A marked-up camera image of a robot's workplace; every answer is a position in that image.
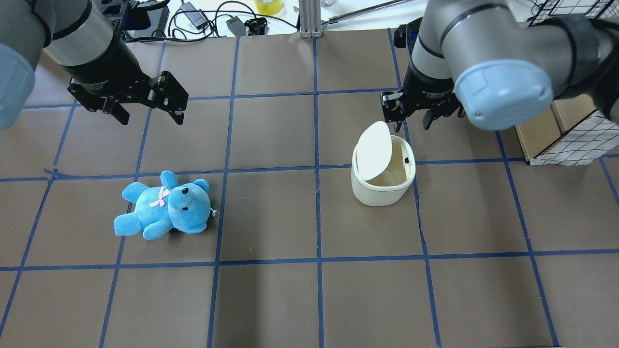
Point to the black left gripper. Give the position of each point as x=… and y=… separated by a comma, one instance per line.
x=107, y=66

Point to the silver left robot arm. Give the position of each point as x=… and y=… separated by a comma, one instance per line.
x=83, y=37

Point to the yellow tape roll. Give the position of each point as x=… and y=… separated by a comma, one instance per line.
x=269, y=7

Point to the white mini trash can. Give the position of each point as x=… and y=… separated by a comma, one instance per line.
x=383, y=166

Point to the black power adapter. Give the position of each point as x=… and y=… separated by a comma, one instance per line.
x=196, y=17

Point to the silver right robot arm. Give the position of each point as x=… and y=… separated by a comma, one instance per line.
x=473, y=56

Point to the wooden box with wire grid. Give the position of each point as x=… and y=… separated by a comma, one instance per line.
x=571, y=133

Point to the blue teddy bear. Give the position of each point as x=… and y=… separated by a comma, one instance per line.
x=158, y=210

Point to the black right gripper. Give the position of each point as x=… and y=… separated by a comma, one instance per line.
x=427, y=90

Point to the aluminium frame post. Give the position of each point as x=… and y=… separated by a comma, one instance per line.
x=310, y=19

